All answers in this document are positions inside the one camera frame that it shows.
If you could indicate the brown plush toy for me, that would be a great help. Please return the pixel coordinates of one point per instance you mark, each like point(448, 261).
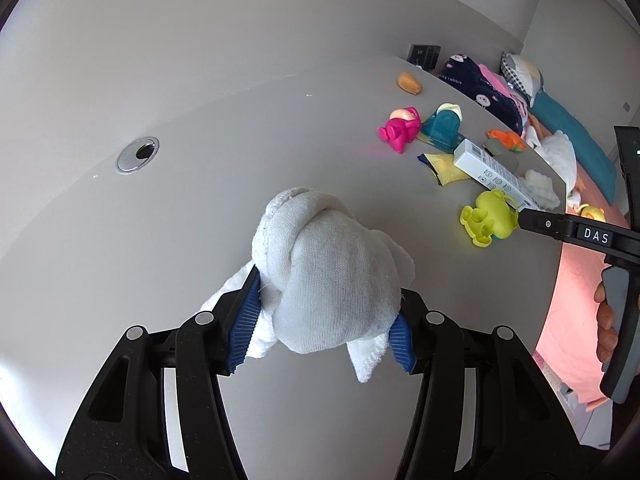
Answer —
point(410, 83)

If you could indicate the checked pillow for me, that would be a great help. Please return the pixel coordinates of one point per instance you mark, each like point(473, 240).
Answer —
point(520, 72)

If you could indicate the white cardboard box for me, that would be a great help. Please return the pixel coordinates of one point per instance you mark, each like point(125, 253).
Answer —
point(492, 172)

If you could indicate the person's right hand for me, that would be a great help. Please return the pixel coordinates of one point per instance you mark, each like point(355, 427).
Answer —
point(606, 322)

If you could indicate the teal pillow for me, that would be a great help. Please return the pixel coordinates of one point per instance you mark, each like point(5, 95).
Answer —
point(570, 130)

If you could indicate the orange plastic toy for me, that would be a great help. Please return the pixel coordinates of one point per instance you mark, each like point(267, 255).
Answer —
point(507, 139)

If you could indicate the pink plastic toy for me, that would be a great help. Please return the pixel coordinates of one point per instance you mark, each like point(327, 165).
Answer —
point(397, 130)

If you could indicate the white fluffy cloth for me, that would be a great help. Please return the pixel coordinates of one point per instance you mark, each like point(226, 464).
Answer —
point(542, 187)

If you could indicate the lime green plastic toy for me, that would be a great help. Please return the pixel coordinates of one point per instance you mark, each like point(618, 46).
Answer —
point(487, 217)

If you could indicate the black wall switch panel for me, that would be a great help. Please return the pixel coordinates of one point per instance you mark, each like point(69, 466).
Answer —
point(424, 56)

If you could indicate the white goose plush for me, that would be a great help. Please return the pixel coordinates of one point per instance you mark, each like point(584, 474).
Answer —
point(557, 157)

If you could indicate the pink fleece cloth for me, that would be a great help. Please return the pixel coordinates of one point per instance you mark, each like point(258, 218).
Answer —
point(495, 80)

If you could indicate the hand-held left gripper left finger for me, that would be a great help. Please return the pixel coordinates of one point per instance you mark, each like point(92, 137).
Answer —
point(245, 325)

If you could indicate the navy rabbit print blanket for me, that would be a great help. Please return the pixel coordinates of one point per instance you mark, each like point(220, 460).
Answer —
point(475, 85)

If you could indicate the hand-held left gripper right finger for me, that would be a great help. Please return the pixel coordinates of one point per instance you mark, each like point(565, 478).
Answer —
point(400, 341)

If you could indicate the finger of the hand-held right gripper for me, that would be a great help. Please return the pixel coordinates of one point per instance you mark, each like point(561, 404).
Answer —
point(542, 222)

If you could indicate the yellow snack packet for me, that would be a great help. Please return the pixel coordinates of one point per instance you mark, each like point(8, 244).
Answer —
point(444, 166)

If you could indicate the grey flat object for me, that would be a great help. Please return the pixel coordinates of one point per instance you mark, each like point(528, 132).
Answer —
point(505, 157)

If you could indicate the white sock bundle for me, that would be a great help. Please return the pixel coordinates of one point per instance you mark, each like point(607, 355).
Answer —
point(330, 280)

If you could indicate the teal plastic toy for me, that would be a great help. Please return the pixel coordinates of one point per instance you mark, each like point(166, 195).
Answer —
point(442, 125)

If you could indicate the yellow duck plush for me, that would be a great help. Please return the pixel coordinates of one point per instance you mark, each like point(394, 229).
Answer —
point(590, 211)

